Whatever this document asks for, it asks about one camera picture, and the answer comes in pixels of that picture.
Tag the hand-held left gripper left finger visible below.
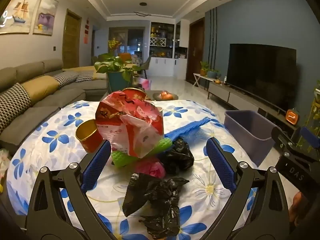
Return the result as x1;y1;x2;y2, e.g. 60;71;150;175
26;139;118;240

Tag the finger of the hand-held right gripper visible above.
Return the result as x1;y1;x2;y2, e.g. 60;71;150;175
299;126;320;149
271;127;297;153

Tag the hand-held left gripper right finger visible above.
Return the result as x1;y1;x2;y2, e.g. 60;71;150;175
200;137;292;240

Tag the green foam net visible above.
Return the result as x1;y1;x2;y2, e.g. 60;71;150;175
111;137;173;167

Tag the red gold can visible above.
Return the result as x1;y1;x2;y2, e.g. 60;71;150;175
122;87;147;100
75;119;107;153

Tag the purple plastic bin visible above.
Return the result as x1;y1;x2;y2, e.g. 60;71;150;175
224;110;275;168

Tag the small black plastic bag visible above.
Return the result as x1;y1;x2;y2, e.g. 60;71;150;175
157;138;195;175

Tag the blue foam net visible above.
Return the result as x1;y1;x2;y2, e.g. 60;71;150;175
164;117;211;140

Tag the red white plastic bag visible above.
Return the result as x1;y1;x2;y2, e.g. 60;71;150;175
95;91;164;158

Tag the pink plastic bag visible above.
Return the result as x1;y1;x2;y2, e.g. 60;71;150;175
135;160;166;178

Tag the large black plastic bag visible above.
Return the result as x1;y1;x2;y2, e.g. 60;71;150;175
122;172;190;239

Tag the person's right hand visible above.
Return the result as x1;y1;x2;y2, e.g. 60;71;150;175
287;191;305;228

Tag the orange speaker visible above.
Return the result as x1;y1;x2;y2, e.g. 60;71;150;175
286;109;298;125

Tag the trailing plant on gold stand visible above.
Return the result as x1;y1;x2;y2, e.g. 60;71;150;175
300;80;320;130

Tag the blue floral white blanket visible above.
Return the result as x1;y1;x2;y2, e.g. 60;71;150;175
6;99;260;240

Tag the grey television stand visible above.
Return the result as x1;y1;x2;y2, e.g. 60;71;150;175
207;81;300;140

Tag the black television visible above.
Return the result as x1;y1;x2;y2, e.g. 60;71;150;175
226;44;298;112

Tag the grey sofa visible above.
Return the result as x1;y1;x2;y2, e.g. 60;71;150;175
0;59;110;153

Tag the potted plant in teal pot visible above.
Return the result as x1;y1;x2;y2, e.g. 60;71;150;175
94;53;142;93

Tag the white folding side table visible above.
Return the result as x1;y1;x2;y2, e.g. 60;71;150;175
193;73;218;88

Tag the zigzag patterned pillow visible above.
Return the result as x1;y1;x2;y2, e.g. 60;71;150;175
75;70;95;83

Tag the dark fruit plate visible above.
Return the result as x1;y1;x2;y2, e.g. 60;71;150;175
152;92;179;101

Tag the pale plastic bag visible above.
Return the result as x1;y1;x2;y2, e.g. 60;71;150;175
0;149;11;178

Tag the small houndstooth pillow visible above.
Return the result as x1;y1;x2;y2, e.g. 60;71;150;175
53;70;80;88

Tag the pink gift bag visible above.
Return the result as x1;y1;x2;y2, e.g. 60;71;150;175
139;77;152;90

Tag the yellow cushion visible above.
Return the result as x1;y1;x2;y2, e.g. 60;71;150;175
21;75;60;98

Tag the small plant in orange pot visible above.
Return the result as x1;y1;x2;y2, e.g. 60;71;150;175
200;61;210;77

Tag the large houndstooth pillow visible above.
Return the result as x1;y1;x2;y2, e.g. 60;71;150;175
0;82;32;133

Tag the white display cabinet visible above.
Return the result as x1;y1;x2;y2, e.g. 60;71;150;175
149;21;189;77

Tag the dark wooden door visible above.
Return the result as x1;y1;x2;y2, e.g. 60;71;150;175
185;17;205;82

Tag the yellow flower bouquet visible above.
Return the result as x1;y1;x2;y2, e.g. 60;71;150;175
108;38;122;53

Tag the light wooden door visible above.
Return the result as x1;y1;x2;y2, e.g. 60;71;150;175
62;9;82;69

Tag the dark balcony window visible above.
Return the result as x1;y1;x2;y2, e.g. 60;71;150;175
109;27;146;55

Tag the purple abstract painting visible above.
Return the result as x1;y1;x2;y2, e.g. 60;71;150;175
32;0;59;36

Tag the sailboat painting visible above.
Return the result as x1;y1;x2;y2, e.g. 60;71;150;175
0;0;40;35

